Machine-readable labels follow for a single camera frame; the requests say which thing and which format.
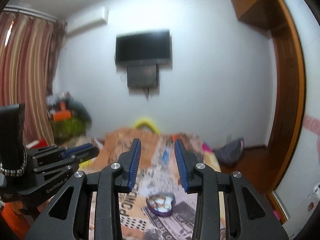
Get striped red curtain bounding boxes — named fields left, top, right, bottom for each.
left=1, top=12, right=66, bottom=145

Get red box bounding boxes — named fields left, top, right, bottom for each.
left=25, top=139, right=48, bottom=150

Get newspaper print bed blanket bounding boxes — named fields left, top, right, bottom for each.
left=57, top=127, right=226, bottom=240

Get white air conditioner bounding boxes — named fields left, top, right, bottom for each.
left=66, top=7, right=108, bottom=36

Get black wall television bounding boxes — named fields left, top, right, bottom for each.
left=115, top=30, right=171, bottom=66

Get orange box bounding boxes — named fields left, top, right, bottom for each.
left=52, top=101, right=72, bottom=122

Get dark backpack on floor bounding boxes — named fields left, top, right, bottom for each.
left=213, top=138, right=244, bottom=166

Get yellow foam ring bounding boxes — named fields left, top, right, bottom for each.
left=132, top=116, right=161, bottom=134

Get brown upper wardrobe cabinets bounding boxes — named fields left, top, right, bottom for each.
left=232, top=0, right=285, bottom=30

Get brown wooden door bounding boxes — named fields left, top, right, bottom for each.
left=268, top=0, right=306, bottom=192

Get small black wall monitor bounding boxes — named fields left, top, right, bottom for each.
left=127, top=65, right=158, bottom=88

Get purple heart-shaped tin box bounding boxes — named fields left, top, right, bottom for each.
left=146, top=192, right=176, bottom=217

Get white sliding wardrobe door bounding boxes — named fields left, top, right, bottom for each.
left=272, top=0, right=319, bottom=239

